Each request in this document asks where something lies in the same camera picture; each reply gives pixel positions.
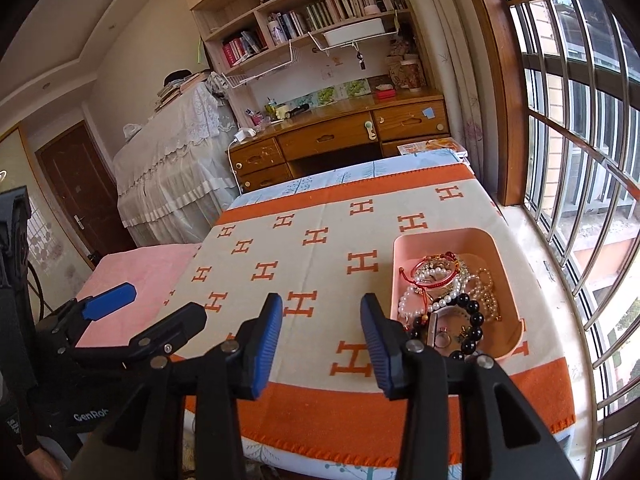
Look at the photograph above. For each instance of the pink jewelry box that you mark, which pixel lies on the pink jewelry box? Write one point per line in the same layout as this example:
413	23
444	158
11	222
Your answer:
450	245

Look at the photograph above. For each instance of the red flat box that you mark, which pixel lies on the red flat box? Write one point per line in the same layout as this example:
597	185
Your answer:
386	93

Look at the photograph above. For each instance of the row of red books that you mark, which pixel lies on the row of red books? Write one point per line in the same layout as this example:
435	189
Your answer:
240	50

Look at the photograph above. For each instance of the metal window grille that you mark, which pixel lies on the metal window grille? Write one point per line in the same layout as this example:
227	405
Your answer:
575	135

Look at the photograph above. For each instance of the white power adapter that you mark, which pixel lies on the white power adapter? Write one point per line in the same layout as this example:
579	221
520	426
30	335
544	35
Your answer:
245	135

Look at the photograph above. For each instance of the hanging keys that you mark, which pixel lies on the hanging keys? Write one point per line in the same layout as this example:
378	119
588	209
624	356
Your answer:
359	60

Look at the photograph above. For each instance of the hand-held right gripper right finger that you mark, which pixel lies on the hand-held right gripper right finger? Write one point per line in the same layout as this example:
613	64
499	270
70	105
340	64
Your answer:
377	350

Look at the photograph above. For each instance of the floral curtain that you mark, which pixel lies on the floral curtain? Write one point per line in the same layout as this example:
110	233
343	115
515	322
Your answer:
460	85

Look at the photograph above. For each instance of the orange patterned blanket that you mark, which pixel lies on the orange patterned blanket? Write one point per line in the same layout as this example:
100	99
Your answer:
325	260

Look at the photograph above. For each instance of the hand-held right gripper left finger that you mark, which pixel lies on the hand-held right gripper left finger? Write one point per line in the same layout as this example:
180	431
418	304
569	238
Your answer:
265	345

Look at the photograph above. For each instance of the floral canister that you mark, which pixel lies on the floral canister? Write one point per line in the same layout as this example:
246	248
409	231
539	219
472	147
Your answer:
407	75

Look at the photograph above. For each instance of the white drawer safety lock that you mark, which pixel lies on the white drawer safety lock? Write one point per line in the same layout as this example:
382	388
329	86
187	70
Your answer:
370	131

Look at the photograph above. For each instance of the green picture cards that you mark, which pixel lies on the green picture cards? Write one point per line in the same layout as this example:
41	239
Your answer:
340	91

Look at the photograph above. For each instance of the person's left hand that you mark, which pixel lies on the person's left hand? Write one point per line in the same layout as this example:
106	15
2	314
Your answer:
45	466

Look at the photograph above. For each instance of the orange magazine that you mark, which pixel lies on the orange magazine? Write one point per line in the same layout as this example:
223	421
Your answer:
432	146

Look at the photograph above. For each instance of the pink blanket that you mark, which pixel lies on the pink blanket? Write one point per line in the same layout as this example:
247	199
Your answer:
150	270

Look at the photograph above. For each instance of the stack of books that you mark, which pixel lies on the stack of books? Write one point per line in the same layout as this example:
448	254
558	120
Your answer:
180	87

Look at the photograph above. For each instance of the black flashlight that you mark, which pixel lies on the black flashlight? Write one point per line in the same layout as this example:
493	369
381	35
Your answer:
297	109

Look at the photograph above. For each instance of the brown wooden door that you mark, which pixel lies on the brown wooden door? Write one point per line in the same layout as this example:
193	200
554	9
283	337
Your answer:
75	185

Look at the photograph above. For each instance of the wooden window frame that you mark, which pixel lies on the wooden window frame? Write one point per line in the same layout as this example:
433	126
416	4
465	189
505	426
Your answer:
500	85

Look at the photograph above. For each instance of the white plastic basket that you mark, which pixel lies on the white plastic basket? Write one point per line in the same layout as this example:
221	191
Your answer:
352	32

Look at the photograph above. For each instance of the wooden desk with drawers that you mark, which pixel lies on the wooden desk with drawers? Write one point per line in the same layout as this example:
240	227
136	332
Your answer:
325	135

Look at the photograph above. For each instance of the white lace dust cover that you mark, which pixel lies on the white lace dust cover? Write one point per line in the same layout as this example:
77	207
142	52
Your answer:
170	175

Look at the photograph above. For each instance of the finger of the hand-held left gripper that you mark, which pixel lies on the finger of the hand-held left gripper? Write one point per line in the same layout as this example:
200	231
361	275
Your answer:
110	300
170	325

